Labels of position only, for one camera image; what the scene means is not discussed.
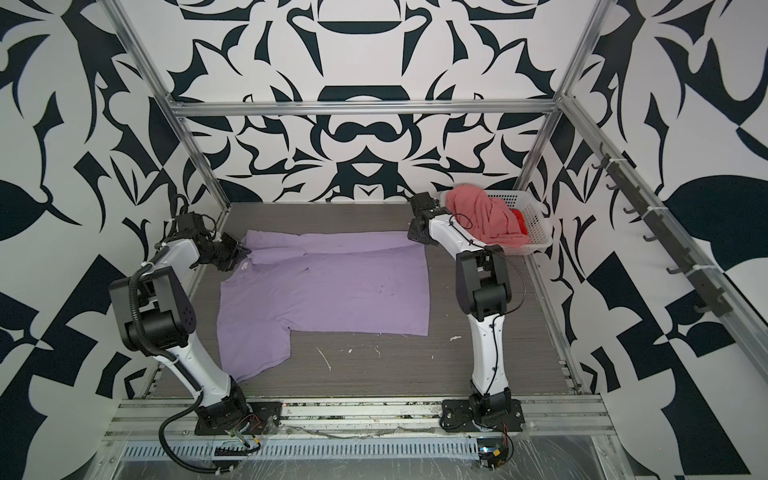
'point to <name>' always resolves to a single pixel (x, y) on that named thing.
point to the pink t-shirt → (492, 219)
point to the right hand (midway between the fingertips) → (423, 231)
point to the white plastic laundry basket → (538, 227)
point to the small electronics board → (492, 452)
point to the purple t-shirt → (368, 282)
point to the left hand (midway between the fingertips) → (250, 244)
